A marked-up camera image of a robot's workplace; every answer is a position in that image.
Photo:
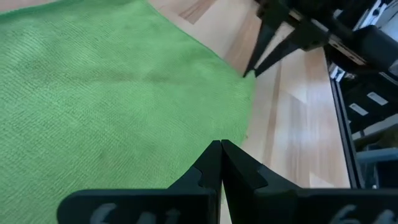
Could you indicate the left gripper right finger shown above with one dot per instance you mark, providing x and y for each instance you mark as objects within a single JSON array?
[{"x": 245, "y": 177}]

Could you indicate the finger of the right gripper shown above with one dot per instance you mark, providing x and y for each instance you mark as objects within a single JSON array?
[
  {"x": 264, "y": 37},
  {"x": 373, "y": 49}
]

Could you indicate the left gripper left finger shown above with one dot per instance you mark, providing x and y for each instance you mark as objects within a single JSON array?
[{"x": 199, "y": 177}]

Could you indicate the green towel with white tag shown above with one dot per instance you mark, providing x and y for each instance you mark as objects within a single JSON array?
[{"x": 109, "y": 93}]

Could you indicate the black case with white labels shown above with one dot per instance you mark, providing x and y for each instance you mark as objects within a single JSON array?
[{"x": 367, "y": 93}]

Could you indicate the grey metal crossbar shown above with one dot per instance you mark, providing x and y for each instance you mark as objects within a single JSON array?
[{"x": 379, "y": 155}]

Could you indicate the silver aluminium post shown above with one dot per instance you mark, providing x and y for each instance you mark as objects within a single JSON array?
[{"x": 371, "y": 14}]

